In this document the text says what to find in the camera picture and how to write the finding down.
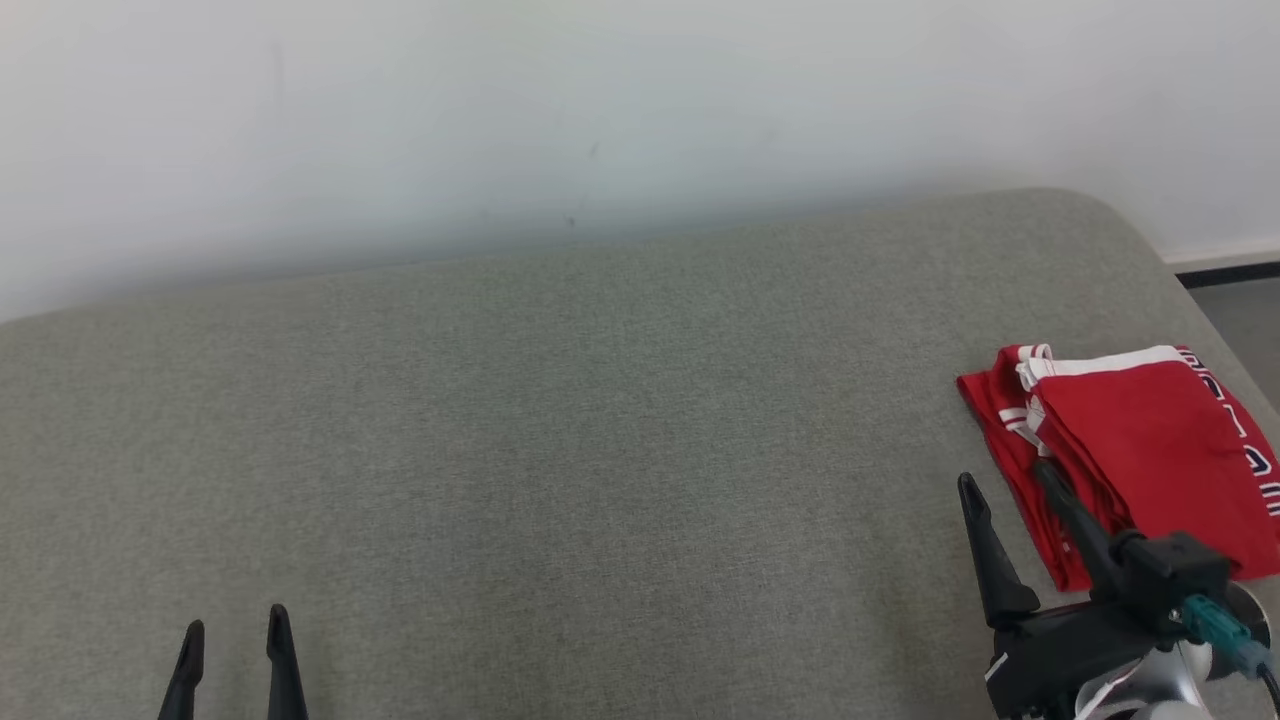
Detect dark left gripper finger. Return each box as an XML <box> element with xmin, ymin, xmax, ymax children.
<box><xmin>157</xmin><ymin>620</ymin><xmax>206</xmax><ymax>720</ymax></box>
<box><xmin>265</xmin><ymin>603</ymin><xmax>310</xmax><ymax>720</ymax></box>

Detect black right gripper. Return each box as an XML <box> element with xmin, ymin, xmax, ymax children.
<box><xmin>957</xmin><ymin>458</ymin><xmax>1191</xmax><ymax>720</ymax></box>

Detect red garment with white stripes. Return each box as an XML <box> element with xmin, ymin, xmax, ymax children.
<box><xmin>957</xmin><ymin>343</ymin><xmax>1280</xmax><ymax>593</ymax></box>

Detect teal connector cable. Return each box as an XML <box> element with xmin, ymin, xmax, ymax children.
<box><xmin>1180</xmin><ymin>595</ymin><xmax>1280</xmax><ymax>701</ymax></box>

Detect white wall baseboard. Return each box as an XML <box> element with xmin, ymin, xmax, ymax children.
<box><xmin>1162</xmin><ymin>238</ymin><xmax>1280</xmax><ymax>289</ymax></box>

